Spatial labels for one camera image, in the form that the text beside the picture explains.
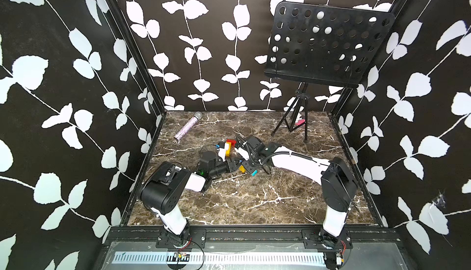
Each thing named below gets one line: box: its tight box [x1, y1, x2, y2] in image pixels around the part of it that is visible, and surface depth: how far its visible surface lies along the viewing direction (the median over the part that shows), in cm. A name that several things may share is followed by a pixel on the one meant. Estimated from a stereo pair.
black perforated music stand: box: [263, 1, 395, 142], surface depth 65 cm
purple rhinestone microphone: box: [173, 111, 203, 141], surface depth 113 cm
